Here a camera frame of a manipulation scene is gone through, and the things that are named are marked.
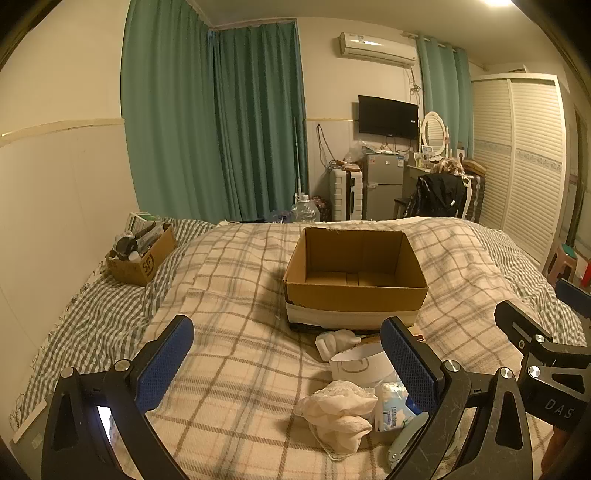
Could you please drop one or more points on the white air conditioner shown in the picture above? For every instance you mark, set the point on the white air conditioner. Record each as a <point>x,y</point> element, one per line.
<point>376,48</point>

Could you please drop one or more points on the large cardboard box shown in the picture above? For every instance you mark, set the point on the large cardboard box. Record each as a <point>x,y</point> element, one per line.
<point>355,258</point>

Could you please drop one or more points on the brown checked suitcase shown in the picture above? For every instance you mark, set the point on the brown checked suitcase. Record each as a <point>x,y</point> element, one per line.
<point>475,194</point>

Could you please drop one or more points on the beige plaid blanket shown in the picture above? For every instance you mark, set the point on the beige plaid blanket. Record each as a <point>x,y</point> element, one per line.
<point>240,350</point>

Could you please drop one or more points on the white louvered wardrobe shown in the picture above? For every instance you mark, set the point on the white louvered wardrobe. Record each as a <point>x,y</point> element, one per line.
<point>517,161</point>

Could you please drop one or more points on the black round tape roll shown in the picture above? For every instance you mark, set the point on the black round tape roll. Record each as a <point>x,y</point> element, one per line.
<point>123,244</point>

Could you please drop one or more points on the green white carton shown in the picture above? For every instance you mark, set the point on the green white carton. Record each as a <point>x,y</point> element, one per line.
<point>141,221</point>

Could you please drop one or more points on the large clear water bottle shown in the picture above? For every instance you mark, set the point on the large clear water bottle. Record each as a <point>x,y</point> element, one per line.
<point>304,211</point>

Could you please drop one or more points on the silver small fridge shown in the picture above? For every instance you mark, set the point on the silver small fridge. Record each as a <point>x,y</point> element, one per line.
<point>383,187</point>

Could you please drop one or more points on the black jacket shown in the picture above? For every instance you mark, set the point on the black jacket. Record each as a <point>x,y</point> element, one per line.
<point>441,194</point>

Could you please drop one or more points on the small printed cardboard box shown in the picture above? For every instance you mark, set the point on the small printed cardboard box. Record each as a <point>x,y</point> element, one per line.
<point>143,265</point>

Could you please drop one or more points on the cream lace cloth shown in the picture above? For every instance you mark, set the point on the cream lace cloth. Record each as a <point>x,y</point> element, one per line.
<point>337,413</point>

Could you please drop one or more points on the white hard suitcase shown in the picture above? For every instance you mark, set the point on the white hard suitcase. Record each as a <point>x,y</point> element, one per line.
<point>344,196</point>

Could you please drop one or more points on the green curtain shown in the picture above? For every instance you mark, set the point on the green curtain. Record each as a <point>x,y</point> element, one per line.
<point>261,124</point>
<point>441,78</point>
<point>171,120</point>

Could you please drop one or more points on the white oval vanity mirror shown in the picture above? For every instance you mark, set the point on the white oval vanity mirror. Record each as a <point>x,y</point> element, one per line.
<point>435,131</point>

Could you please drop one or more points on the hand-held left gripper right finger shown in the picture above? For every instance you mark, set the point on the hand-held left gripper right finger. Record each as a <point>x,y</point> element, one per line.
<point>408,369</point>

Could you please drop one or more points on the pink plastic stool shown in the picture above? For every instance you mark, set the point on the pink plastic stool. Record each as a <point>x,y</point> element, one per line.
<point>561,263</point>

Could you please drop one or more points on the white mop pole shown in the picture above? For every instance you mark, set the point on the white mop pole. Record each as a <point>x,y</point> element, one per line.
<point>300,161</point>

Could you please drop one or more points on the blue white tissue packet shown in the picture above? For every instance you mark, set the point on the blue white tissue packet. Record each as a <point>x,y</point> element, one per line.
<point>392,410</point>

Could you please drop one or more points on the black wall television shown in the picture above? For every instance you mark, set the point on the black wall television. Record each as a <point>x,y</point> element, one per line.
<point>388,116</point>

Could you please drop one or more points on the white sock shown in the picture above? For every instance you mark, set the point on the white sock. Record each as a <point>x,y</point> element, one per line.
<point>334,342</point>

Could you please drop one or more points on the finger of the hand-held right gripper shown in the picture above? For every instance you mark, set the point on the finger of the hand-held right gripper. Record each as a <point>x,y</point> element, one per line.
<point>575,293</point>
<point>512,318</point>

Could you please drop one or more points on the dark red patterned bag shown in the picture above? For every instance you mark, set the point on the dark red patterned bag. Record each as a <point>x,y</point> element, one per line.
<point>321,208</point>

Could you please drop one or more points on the clear plastic bag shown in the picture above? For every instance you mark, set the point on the clear plastic bag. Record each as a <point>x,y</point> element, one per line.
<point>279,217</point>

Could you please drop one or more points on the blond fluffy toy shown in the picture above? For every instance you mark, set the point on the blond fluffy toy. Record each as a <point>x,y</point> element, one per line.
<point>450,166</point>

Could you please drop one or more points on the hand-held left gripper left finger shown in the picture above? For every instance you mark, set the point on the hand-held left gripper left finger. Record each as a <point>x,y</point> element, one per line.
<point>166,364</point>

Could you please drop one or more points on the grey gingham bed sheet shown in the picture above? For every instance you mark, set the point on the grey gingham bed sheet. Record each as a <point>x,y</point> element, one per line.
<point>106,318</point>

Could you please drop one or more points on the small red brown packet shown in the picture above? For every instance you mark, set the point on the small red brown packet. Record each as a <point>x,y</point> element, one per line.
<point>418,336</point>

